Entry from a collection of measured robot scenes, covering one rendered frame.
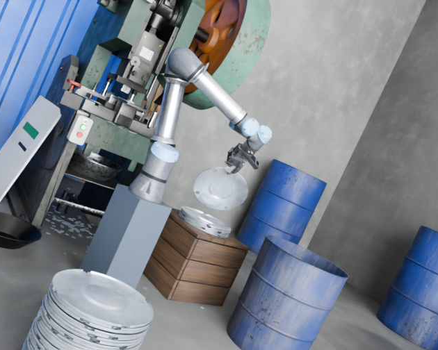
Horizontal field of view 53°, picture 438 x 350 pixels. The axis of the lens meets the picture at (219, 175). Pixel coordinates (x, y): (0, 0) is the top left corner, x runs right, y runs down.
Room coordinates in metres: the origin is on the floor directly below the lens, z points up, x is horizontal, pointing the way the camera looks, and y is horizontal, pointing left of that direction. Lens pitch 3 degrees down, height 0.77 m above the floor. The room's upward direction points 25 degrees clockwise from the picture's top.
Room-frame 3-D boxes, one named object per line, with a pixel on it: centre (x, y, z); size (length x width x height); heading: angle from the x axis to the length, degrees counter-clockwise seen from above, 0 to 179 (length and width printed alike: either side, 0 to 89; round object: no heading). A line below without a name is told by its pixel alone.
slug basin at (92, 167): (2.54, 0.69, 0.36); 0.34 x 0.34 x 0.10
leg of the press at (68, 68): (2.50, 0.99, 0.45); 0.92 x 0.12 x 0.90; 35
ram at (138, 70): (2.50, 0.67, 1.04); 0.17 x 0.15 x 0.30; 35
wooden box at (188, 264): (2.34, -0.04, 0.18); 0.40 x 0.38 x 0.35; 41
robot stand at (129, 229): (1.85, 0.25, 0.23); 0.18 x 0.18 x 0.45; 48
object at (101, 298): (1.19, 0.15, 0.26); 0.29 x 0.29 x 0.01
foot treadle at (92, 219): (2.43, 0.62, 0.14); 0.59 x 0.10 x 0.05; 35
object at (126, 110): (2.40, 0.59, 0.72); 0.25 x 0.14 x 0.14; 35
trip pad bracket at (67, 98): (2.17, 0.82, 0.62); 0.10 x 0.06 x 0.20; 125
